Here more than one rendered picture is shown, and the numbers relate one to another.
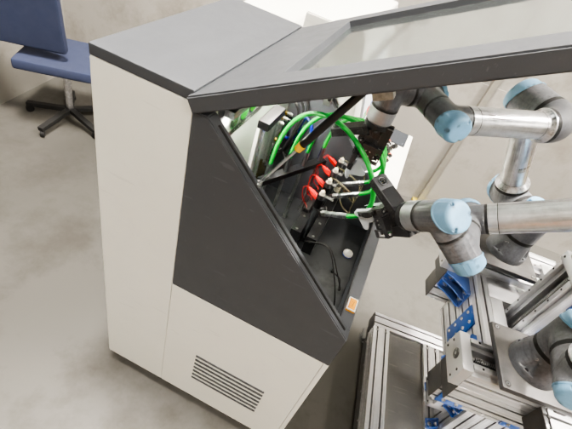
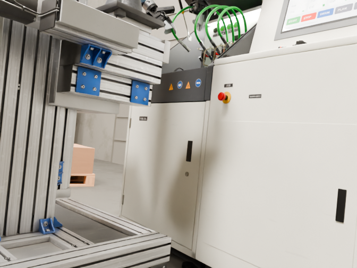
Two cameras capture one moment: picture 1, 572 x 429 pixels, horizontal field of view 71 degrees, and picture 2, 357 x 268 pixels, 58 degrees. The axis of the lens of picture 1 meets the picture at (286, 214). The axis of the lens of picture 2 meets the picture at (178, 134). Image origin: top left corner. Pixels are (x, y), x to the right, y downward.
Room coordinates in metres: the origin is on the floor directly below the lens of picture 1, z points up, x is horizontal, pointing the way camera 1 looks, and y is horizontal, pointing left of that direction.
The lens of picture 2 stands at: (2.25, -1.58, 0.61)
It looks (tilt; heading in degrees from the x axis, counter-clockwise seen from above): 1 degrees up; 131
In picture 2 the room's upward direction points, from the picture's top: 5 degrees clockwise
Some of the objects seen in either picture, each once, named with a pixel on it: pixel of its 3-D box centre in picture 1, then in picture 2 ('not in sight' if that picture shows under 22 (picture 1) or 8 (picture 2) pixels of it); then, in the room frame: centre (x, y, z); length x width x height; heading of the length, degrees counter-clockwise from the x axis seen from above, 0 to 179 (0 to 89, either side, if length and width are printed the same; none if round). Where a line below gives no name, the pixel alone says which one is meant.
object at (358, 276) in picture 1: (357, 274); (168, 88); (1.04, -0.33, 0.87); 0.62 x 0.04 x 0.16; 171
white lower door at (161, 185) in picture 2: not in sight; (158, 166); (1.03, -0.34, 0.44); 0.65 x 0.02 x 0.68; 171
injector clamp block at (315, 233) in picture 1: (312, 221); not in sight; (1.19, -0.11, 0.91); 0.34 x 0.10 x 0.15; 171
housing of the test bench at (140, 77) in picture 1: (231, 174); not in sight; (1.49, 0.31, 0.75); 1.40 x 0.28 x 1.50; 171
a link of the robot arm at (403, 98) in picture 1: (394, 88); not in sight; (1.07, -0.16, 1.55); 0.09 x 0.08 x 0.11; 117
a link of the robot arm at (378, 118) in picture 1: (381, 114); not in sight; (1.07, -0.15, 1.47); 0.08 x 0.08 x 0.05
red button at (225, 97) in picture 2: not in sight; (223, 97); (1.47, -0.44, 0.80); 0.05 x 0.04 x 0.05; 171
